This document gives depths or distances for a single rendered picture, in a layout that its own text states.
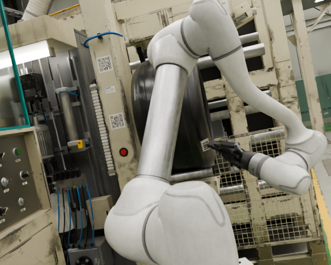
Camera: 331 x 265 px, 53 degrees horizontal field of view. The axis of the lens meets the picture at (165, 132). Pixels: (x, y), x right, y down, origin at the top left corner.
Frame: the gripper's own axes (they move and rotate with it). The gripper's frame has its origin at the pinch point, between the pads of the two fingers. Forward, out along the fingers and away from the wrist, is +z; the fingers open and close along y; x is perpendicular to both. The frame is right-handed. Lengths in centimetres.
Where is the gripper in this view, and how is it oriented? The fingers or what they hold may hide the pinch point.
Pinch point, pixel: (215, 145)
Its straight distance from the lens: 141.5
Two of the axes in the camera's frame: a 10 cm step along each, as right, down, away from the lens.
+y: 2.6, 8.0, 5.4
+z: -6.1, -2.9, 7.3
